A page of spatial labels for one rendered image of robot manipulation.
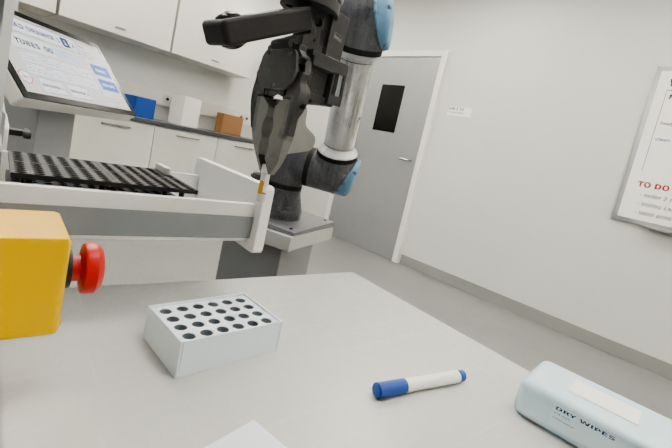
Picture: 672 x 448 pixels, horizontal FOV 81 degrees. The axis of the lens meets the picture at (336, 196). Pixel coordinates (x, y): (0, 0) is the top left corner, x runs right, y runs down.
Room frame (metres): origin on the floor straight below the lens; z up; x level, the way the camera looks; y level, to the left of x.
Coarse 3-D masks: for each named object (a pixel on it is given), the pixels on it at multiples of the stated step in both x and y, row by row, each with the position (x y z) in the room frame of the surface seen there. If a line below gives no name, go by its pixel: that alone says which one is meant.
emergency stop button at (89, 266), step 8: (88, 248) 0.29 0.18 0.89; (96, 248) 0.29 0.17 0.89; (80, 256) 0.29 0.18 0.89; (88, 256) 0.29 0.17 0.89; (96, 256) 0.29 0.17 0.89; (104, 256) 0.30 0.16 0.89; (80, 264) 0.29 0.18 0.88; (88, 264) 0.28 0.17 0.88; (96, 264) 0.29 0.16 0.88; (104, 264) 0.29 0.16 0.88; (80, 272) 0.29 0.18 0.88; (88, 272) 0.28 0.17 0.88; (96, 272) 0.28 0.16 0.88; (104, 272) 0.29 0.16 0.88; (72, 280) 0.29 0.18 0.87; (80, 280) 0.29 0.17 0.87; (88, 280) 0.28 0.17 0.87; (96, 280) 0.28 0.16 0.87; (80, 288) 0.29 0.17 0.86; (88, 288) 0.28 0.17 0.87; (96, 288) 0.29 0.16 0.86
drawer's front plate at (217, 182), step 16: (208, 160) 0.80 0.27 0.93; (208, 176) 0.77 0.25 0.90; (224, 176) 0.72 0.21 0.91; (240, 176) 0.67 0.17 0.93; (208, 192) 0.76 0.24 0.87; (224, 192) 0.71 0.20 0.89; (240, 192) 0.66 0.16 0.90; (256, 192) 0.63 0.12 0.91; (272, 192) 0.62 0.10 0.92; (256, 208) 0.62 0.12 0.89; (256, 224) 0.61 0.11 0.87; (256, 240) 0.61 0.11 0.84
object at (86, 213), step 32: (0, 192) 0.41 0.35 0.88; (32, 192) 0.43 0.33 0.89; (64, 192) 0.45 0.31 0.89; (96, 192) 0.47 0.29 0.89; (128, 192) 0.51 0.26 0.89; (64, 224) 0.45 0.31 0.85; (96, 224) 0.48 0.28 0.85; (128, 224) 0.50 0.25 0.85; (160, 224) 0.53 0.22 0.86; (192, 224) 0.55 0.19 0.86; (224, 224) 0.59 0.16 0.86
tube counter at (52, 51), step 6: (48, 48) 1.26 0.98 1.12; (54, 48) 1.29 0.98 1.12; (48, 54) 1.24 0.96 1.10; (54, 54) 1.27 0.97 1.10; (60, 54) 1.30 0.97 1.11; (66, 54) 1.34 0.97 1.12; (72, 54) 1.37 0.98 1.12; (66, 60) 1.32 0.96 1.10; (72, 60) 1.35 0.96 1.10; (78, 60) 1.38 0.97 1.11; (84, 66) 1.40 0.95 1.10
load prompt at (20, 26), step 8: (16, 24) 1.18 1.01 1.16; (24, 24) 1.21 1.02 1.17; (24, 32) 1.19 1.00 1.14; (32, 32) 1.23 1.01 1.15; (40, 32) 1.27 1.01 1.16; (48, 32) 1.31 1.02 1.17; (48, 40) 1.28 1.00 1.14; (56, 40) 1.33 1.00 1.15; (64, 40) 1.37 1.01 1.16; (72, 40) 1.42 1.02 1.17; (72, 48) 1.39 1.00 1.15
